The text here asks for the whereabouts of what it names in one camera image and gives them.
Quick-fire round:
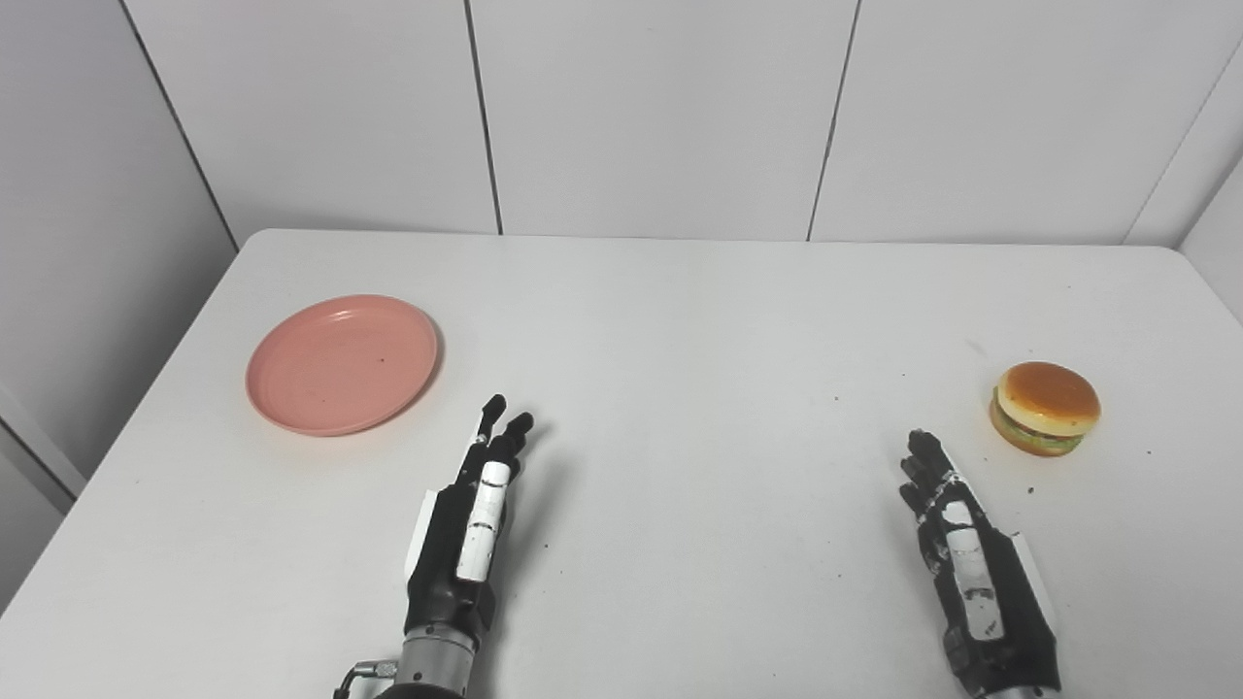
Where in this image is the pink round plate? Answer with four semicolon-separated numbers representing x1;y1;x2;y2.
245;294;441;438

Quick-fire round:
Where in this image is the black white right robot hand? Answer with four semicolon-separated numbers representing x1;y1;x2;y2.
898;429;1061;698

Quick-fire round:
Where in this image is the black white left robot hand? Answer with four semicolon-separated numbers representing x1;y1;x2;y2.
403;393;537;647

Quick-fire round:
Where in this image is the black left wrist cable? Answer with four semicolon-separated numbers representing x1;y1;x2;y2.
333;659;400;699

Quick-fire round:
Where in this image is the toy hamburger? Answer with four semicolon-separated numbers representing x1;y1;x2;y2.
989;361;1102;458

